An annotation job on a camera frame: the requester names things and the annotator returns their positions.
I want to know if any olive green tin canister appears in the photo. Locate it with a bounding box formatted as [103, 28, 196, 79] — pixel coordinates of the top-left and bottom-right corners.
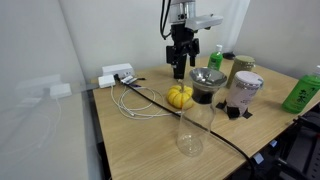
[226, 55, 257, 89]

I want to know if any black equipment cart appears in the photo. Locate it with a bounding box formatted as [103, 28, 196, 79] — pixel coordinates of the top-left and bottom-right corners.
[275, 103, 320, 180]

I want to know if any yellow mini pumpkin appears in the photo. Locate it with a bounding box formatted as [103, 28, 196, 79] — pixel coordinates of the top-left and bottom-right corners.
[166, 79, 195, 110]

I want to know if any clear glass carafe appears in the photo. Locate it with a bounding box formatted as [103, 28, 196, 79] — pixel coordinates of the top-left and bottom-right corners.
[176, 87, 216, 158]

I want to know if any flat black round object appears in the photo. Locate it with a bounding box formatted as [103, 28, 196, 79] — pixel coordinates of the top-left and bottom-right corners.
[222, 52, 236, 61]

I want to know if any white charger adapter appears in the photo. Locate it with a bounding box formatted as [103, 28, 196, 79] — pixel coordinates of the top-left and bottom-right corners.
[97, 74, 116, 89]

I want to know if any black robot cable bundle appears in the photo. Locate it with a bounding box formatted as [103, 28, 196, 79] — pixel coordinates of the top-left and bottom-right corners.
[159, 0, 173, 41]

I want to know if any white power strip box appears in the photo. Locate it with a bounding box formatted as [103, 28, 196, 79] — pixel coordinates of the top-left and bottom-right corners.
[101, 63, 135, 79]

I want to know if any thick black cable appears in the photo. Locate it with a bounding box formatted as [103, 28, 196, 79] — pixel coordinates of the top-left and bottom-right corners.
[113, 74, 256, 180]

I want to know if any black cylinder flask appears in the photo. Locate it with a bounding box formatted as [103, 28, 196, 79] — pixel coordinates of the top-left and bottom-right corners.
[173, 49, 188, 80]

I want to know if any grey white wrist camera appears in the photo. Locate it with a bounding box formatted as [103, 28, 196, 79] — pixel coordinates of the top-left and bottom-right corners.
[184, 14, 225, 32]

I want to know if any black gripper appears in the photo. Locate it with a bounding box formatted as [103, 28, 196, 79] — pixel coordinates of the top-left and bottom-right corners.
[165, 23, 201, 67]

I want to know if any pink white lidded canister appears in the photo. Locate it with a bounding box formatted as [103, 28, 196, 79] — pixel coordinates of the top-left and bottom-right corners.
[225, 70, 264, 116]

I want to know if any small green plastic bottle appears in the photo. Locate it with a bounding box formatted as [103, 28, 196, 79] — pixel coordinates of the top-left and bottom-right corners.
[207, 44, 224, 72]

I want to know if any large green tea bottle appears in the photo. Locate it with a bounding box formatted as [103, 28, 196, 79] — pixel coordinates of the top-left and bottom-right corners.
[281, 65, 320, 114]

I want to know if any small white black adapter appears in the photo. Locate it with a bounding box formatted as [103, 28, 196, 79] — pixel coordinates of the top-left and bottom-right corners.
[120, 75, 146, 88]

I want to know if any white charging cable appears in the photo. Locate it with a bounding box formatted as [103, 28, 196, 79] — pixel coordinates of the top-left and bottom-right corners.
[110, 85, 183, 121]

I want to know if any black tape piece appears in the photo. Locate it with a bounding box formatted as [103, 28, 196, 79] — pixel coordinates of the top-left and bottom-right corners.
[242, 109, 254, 120]
[226, 106, 242, 120]
[215, 101, 228, 111]

